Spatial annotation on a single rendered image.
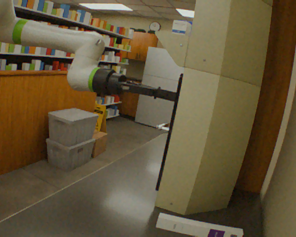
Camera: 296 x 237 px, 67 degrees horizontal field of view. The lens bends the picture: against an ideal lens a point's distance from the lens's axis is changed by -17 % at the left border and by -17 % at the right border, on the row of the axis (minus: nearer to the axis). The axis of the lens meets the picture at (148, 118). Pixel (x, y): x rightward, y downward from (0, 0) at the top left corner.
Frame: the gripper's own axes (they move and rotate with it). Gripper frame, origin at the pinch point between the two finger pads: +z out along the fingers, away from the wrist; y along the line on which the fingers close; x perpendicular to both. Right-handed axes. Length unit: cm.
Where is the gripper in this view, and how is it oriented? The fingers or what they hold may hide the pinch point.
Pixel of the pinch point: (168, 95)
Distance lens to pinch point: 85.8
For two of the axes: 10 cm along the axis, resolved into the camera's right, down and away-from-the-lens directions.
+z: 9.2, 2.4, -3.2
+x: -1.8, 9.6, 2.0
